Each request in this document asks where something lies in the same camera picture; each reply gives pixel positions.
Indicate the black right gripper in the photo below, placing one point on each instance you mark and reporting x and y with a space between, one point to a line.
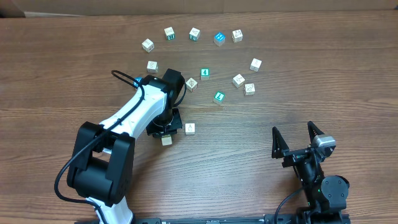
281 149

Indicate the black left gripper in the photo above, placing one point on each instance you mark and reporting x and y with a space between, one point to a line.
176 121

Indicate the yellow top wooden block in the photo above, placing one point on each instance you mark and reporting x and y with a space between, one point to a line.
166 140

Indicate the red D wooden block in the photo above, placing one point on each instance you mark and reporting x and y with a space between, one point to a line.
190 128

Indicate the number 2 wooden block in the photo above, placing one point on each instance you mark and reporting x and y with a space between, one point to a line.
191 84

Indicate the wooden block yellow blue side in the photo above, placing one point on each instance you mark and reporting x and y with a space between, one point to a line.
148 45

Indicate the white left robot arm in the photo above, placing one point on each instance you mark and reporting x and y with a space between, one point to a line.
100 169

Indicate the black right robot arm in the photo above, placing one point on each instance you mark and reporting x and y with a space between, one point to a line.
326 195

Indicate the blue X wooden block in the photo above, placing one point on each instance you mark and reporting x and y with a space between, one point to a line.
138 79

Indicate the green L wooden block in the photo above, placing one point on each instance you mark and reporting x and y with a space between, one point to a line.
218 97

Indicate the green 4 wooden block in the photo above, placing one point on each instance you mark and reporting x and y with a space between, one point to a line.
205 74

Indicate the red E wooden block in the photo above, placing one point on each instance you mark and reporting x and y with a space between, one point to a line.
249 89

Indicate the plain X wooden block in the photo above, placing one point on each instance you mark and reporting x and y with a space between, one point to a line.
238 80

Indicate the dark side wooden block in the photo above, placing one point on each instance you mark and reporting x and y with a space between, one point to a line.
255 65

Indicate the green R wooden block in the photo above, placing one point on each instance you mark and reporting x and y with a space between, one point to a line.
169 33

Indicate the green J wooden block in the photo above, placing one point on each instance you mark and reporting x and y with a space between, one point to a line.
194 34

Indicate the blue top wooden block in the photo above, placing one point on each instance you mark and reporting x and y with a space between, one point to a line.
219 39

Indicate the cardboard back panel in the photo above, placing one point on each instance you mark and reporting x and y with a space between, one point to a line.
22 8

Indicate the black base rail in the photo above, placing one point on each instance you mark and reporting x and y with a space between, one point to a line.
267 219

